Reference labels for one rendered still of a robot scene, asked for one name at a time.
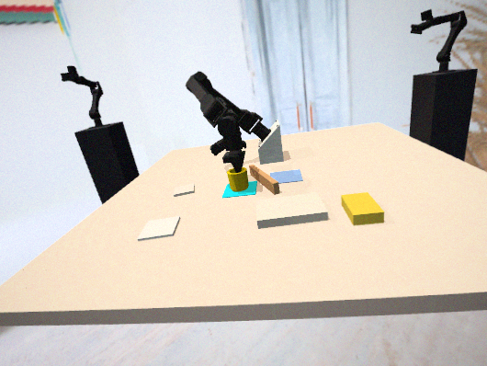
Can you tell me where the brown wooden bar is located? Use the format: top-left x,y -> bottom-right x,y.
249,165 -> 280,195

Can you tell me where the yellow rectangular block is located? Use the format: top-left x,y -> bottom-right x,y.
342,192 -> 384,226

